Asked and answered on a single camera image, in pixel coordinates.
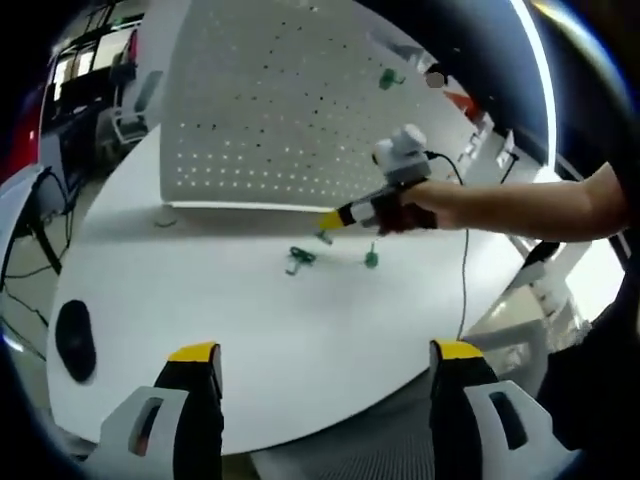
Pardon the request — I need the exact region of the black computer mouse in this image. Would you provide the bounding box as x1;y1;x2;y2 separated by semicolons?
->
53;299;97;384

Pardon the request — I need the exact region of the dark display screen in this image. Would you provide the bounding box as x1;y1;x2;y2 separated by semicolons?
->
58;113;102;177

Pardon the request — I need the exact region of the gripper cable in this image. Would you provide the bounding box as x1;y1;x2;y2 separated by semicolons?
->
424;149;471;344

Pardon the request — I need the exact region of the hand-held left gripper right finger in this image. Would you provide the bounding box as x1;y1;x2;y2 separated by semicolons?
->
428;338;566;480

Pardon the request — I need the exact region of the black cable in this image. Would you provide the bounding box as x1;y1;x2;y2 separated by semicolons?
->
0;169;77;301

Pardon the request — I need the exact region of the person's right hand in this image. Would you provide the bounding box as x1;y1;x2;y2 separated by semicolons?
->
375;180;454;236

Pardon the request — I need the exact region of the white perforated mounting plate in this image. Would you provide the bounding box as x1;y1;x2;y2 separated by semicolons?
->
153;0;484;230

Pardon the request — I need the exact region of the person's dark clothing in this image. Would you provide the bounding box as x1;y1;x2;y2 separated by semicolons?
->
537;289;640;451

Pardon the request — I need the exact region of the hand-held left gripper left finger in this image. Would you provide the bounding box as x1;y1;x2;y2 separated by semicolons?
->
97;341;225;480

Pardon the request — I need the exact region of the grey office chair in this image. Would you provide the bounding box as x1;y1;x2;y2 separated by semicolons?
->
113;69;164;144

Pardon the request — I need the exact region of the ceiling light strip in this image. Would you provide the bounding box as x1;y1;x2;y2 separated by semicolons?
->
516;0;557;166

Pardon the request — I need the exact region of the black tripod stand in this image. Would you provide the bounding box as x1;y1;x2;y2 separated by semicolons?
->
497;128;520;182

